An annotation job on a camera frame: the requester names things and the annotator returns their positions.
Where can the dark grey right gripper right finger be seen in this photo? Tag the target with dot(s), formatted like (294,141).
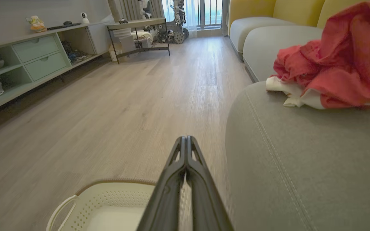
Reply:
(204,199)

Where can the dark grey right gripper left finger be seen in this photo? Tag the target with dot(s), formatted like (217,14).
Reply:
(165,199)

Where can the white garment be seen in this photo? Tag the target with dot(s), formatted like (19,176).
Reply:
(291,93)

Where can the red garment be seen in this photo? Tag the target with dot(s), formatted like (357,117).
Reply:
(348,57)

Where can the cream perforated laundry basket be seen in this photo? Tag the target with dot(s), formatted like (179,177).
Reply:
(108,199)

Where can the grey sofa seat cushion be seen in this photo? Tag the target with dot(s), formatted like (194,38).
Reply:
(268,41)
(252,25)
(316,160)

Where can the brown cardboard box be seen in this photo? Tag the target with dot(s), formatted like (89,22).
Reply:
(117,51)

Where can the white stacked boxes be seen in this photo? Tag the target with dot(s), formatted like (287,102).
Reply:
(124,40)

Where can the mint green low cabinet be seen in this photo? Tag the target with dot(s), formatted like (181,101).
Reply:
(100,38)

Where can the mint green cabinet drawer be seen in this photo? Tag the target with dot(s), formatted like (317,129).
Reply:
(35,49)
(45,67)

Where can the wheeled robot toy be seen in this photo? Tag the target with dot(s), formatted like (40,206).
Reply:
(191,19)

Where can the small dark object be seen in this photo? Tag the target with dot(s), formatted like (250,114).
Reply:
(123,21)

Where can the balcony window railing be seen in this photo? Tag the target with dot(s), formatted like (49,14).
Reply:
(210,12)

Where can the white humanoid robot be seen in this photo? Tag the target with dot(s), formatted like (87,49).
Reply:
(145,9)
(180,12)

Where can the grey pleated curtain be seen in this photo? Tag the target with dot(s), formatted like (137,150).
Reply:
(130,8)

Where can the yellow sofa back cushion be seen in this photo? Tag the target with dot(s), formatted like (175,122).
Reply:
(252,8)
(332,9)
(297,9)

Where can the colourful toy figurine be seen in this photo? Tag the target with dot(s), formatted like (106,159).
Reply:
(37,25)

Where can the black metal frame table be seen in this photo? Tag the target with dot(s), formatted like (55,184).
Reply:
(140,23)

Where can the white round security camera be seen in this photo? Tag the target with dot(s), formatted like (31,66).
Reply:
(84,18)

